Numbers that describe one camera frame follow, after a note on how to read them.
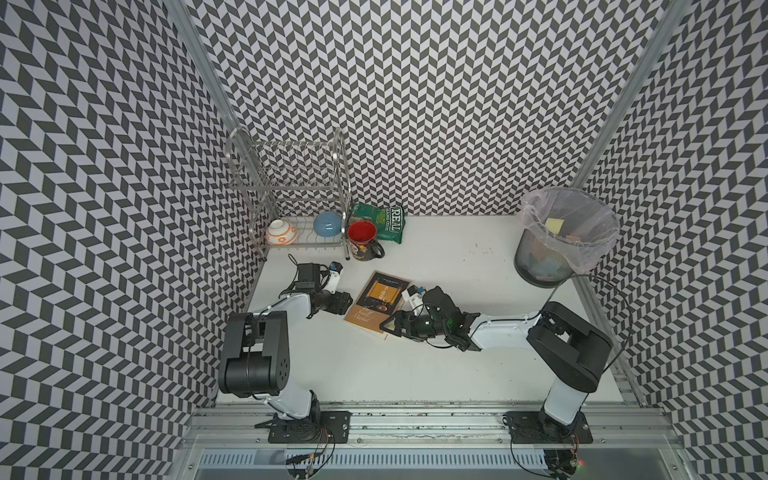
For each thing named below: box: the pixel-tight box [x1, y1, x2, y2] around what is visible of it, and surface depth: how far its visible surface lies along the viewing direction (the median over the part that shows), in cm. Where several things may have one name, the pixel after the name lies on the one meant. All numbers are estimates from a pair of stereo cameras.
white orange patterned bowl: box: [266, 219, 298, 246], surface depth 105 cm
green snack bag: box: [350, 202, 406, 244], surface depth 118 cm
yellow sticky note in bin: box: [545, 217, 565, 234], surface depth 99 cm
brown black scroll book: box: [344, 270, 412, 334], surface depth 95 cm
